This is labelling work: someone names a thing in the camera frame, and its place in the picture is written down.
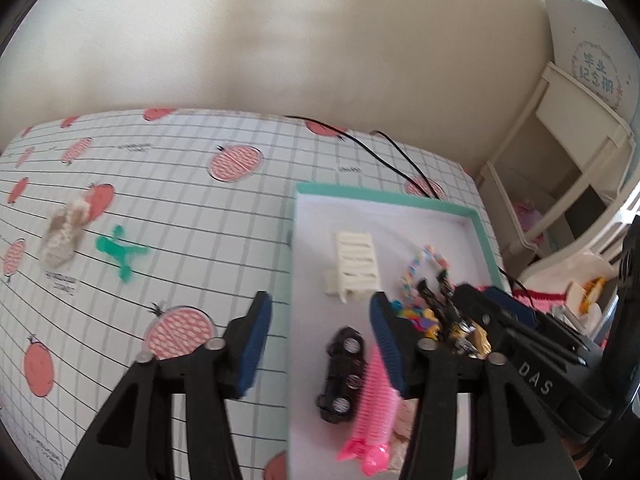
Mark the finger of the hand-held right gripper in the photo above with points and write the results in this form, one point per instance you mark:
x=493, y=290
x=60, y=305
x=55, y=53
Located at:
x=475, y=305
x=512, y=305

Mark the pink hair curler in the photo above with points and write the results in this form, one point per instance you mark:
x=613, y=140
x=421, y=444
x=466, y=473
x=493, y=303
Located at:
x=372, y=410

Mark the beige knitted plush toy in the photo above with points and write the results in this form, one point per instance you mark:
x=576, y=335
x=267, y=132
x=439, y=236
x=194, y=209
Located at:
x=402, y=435

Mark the white tray with teal rim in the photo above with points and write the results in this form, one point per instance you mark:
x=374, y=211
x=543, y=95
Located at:
x=320, y=240

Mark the small beige knitted pouch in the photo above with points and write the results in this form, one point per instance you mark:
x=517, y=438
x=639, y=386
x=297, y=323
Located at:
x=65, y=235

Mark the black toy car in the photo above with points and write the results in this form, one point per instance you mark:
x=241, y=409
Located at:
x=342, y=375

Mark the black gold robot toy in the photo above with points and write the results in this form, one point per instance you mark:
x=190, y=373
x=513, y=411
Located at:
x=475, y=340

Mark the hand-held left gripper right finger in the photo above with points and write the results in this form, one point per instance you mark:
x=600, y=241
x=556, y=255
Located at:
x=387, y=340

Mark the white shelf unit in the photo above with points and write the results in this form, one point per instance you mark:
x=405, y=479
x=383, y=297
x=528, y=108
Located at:
x=565, y=130

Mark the pomegranate print grid tablecloth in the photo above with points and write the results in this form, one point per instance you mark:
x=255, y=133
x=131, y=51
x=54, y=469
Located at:
x=150, y=210

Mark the white printed card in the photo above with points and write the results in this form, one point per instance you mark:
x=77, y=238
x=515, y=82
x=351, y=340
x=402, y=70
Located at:
x=590, y=50

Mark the white toy bed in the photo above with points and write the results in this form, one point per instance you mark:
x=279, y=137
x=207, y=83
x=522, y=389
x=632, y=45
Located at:
x=355, y=265

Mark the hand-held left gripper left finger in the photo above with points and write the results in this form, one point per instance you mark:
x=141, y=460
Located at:
x=252, y=340

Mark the yellow toy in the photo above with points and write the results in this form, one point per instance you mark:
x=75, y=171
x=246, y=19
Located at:
x=594, y=287

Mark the red pink knitted cloth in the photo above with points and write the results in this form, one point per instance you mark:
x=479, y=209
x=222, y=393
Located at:
x=545, y=297

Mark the green toy figure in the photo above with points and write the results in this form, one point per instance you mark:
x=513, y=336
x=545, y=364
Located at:
x=117, y=251

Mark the pink toy on shelf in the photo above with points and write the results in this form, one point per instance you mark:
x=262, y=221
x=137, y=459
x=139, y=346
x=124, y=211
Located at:
x=530, y=217

